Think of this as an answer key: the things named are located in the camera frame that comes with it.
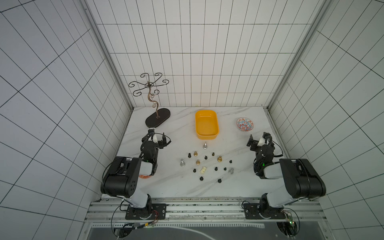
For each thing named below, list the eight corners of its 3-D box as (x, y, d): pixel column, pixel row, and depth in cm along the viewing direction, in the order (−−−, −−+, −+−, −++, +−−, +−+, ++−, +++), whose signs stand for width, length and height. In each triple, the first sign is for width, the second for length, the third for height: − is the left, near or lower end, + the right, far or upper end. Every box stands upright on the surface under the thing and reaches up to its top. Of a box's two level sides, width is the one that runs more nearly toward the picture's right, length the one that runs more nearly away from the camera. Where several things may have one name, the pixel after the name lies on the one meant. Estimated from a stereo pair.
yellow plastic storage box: (195, 139, 103) (195, 135, 99) (195, 114, 119) (195, 109, 114) (219, 139, 103) (220, 135, 99) (215, 114, 119) (216, 109, 114)
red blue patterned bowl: (237, 131, 106) (239, 128, 103) (235, 121, 113) (236, 117, 109) (253, 131, 106) (255, 128, 103) (249, 121, 113) (251, 117, 109)
